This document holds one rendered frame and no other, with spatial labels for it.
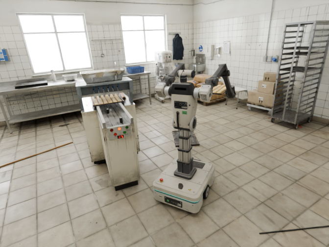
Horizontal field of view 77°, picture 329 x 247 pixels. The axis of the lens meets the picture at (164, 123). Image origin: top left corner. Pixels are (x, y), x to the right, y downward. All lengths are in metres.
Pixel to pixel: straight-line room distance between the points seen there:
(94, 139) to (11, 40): 3.46
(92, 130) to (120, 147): 0.74
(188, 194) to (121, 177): 0.85
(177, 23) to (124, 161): 5.32
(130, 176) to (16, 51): 4.16
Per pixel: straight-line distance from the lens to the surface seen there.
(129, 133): 2.28
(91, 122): 2.94
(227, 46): 6.22
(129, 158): 2.45
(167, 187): 2.23
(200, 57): 7.06
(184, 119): 2.00
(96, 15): 6.03
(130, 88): 2.90
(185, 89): 1.92
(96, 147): 3.09
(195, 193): 2.14
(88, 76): 2.84
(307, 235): 2.42
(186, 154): 2.19
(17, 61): 5.82
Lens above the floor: 1.65
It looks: 22 degrees down
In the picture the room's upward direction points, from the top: 3 degrees counter-clockwise
